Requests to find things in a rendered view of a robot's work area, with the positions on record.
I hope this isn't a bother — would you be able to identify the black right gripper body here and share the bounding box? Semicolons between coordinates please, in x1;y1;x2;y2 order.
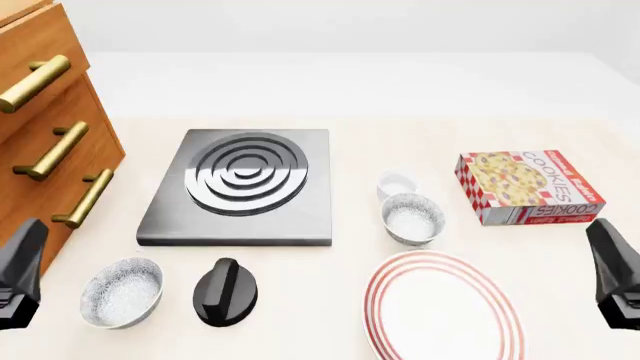
594;288;640;332

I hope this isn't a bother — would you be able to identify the wooden drawer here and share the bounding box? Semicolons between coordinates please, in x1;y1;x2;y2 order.
0;118;127;277
0;3;92;146
0;73;113;226

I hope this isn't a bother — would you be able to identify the small white ramekin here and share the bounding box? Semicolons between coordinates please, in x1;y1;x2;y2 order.
375;168;421;202

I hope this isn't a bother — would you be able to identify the round black stove knob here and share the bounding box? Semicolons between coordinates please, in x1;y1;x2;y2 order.
192;256;260;329

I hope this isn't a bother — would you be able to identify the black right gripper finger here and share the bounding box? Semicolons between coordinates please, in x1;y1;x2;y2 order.
585;217;640;301

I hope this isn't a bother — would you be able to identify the patterned black-white bowl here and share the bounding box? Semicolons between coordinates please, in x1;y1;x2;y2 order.
380;192;447;248
79;255;165;330

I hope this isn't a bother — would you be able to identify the flat black stove plate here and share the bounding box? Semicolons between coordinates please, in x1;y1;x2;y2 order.
135;128;334;248

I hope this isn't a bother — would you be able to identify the white plate with red rings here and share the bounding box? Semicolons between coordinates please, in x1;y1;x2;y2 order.
362;249;527;360

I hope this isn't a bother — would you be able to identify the red-white cookies box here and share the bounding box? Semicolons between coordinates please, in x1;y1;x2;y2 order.
453;149;608;228

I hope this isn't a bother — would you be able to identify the brass drawer handle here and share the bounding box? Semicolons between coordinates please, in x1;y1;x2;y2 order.
12;120;90;183
50;168;115;231
0;54;72;114

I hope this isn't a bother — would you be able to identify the wooden cabinet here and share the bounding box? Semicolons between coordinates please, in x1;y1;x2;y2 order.
0;0;127;277

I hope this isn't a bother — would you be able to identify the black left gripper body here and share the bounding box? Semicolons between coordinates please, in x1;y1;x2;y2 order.
0;287;41;332

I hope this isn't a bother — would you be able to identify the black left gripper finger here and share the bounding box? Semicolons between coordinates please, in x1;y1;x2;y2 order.
0;217;50;301

